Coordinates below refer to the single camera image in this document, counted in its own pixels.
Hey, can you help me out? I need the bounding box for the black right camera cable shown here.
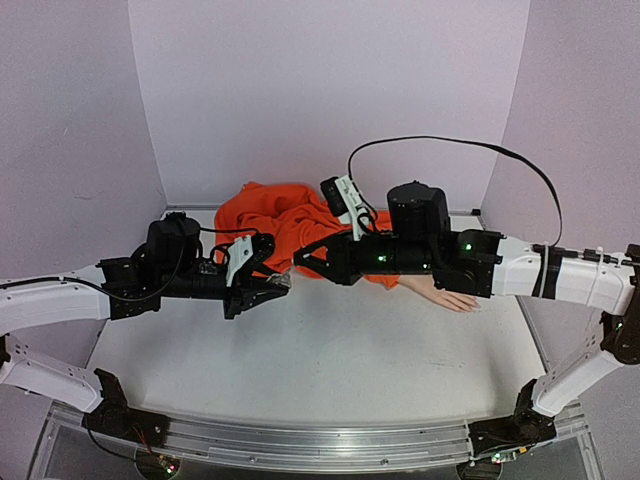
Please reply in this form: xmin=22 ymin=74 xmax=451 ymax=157
xmin=347 ymin=134 xmax=564 ymax=249

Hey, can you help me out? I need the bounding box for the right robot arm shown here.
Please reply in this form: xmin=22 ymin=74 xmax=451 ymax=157
xmin=294 ymin=177 xmax=639 ymax=458

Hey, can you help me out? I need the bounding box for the aluminium front rail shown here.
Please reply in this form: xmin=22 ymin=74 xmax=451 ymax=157
xmin=50 ymin=401 xmax=602 ymax=479

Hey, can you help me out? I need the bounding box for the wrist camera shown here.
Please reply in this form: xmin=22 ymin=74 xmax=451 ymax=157
xmin=217 ymin=235 xmax=249 ymax=287
xmin=320 ymin=175 xmax=374 ymax=241

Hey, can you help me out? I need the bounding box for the clear nail polish bottle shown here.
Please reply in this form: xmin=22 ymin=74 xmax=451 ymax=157
xmin=268 ymin=272 xmax=292 ymax=289

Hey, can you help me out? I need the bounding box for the black camera cable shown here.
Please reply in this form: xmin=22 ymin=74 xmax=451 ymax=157
xmin=347 ymin=134 xmax=564 ymax=249
xmin=197 ymin=227 xmax=261 ymax=266

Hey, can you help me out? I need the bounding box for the black left camera cable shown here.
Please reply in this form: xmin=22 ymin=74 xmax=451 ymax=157
xmin=197 ymin=227 xmax=261 ymax=266

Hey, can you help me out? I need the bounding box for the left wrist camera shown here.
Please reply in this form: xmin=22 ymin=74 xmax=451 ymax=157
xmin=217 ymin=235 xmax=249 ymax=287

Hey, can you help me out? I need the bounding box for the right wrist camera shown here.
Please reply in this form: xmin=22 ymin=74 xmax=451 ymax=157
xmin=320 ymin=175 xmax=374 ymax=241

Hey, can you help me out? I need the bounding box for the mannequin hand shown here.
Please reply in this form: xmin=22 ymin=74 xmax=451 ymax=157
xmin=399 ymin=275 xmax=479 ymax=313

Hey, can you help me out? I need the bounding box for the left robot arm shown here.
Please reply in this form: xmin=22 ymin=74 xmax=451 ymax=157
xmin=1 ymin=212 xmax=291 ymax=444

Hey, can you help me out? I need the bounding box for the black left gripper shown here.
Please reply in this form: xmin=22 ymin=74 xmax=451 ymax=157
xmin=160 ymin=263 xmax=291 ymax=321

